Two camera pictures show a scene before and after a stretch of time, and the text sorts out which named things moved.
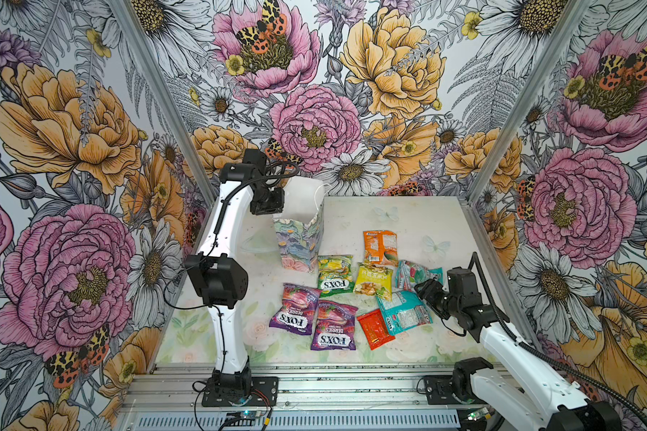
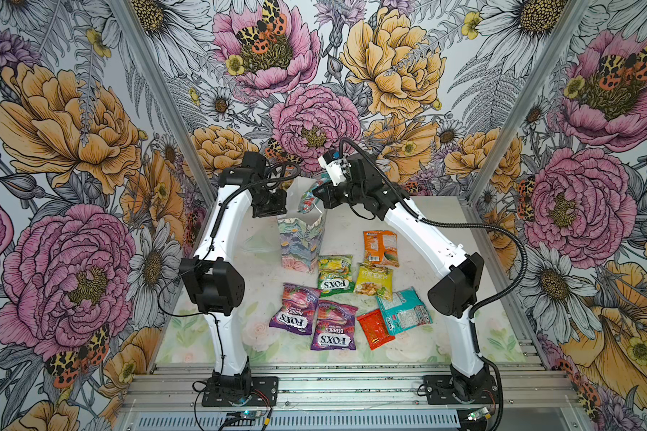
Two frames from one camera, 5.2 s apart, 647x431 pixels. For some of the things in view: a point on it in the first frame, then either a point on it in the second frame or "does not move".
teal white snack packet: x=404 y=312 does not move
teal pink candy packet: x=409 y=274 -> x=307 y=200
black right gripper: x=430 y=289 -> x=329 y=198
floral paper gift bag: x=299 y=226 does not move
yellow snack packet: x=374 y=279 does not move
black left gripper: x=274 y=208 does not move
